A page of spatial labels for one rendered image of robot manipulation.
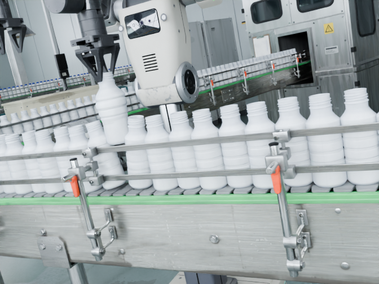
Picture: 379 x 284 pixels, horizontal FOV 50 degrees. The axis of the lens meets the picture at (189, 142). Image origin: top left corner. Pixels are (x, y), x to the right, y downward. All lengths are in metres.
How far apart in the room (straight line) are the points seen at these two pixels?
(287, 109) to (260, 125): 0.06
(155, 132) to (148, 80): 0.70
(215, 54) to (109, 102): 6.76
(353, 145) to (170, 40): 0.92
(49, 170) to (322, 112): 0.69
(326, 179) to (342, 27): 3.68
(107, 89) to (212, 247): 0.42
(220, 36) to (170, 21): 6.33
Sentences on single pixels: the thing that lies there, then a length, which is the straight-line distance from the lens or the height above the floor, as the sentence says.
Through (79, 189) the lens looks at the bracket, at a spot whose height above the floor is 1.04.
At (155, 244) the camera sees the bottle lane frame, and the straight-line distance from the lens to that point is 0.95.
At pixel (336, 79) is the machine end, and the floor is 0.78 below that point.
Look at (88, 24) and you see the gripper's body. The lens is 0.95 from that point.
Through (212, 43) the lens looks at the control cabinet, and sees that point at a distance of 7.62.
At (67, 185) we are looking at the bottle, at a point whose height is 1.02.
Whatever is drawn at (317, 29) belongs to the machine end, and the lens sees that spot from 4.50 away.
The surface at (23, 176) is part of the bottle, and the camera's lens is 1.20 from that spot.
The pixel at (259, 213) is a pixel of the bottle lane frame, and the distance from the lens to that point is 0.80.
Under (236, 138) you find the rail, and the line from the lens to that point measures 0.78.
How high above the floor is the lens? 1.27
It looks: 11 degrees down
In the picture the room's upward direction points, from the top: 11 degrees counter-clockwise
